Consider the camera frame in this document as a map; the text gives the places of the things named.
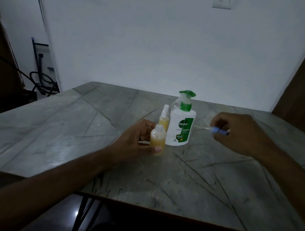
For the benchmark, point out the small blue spray cap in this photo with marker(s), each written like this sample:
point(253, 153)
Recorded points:
point(218, 130)

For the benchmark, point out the white wall switch plate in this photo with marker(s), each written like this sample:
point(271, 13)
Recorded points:
point(221, 3)

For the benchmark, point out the black metal table leg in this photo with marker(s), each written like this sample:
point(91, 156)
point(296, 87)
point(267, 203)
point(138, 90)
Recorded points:
point(82, 210)

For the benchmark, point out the small clear bottle red label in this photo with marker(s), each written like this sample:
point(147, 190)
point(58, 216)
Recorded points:
point(164, 121)

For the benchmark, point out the white spray cap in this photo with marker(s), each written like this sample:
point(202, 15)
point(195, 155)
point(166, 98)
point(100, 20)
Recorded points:
point(165, 109)

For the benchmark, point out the person's right hand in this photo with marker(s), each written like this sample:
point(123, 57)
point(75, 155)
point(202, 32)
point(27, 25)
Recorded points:
point(243, 135)

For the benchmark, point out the dark brown wooden panel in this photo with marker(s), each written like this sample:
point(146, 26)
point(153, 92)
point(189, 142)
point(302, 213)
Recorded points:
point(293, 100)

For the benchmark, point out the person's left hand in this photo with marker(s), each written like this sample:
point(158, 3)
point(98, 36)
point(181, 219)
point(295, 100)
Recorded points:
point(133, 142)

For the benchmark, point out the dark box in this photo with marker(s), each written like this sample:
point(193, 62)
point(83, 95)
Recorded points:
point(31, 94)

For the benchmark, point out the brown wooden door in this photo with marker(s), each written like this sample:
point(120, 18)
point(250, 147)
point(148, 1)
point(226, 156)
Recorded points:
point(8, 78)

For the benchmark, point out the small clear bottle blue cap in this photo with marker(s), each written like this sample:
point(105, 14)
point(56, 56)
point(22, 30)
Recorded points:
point(158, 140)

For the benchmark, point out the person's left forearm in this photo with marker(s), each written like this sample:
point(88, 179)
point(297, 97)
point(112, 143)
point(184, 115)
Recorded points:
point(52, 188)

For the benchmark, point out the white green hand sanitizer bottle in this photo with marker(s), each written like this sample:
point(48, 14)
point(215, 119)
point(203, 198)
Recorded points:
point(181, 128)

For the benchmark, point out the person's right forearm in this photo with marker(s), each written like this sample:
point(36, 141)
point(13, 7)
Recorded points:
point(286, 176)

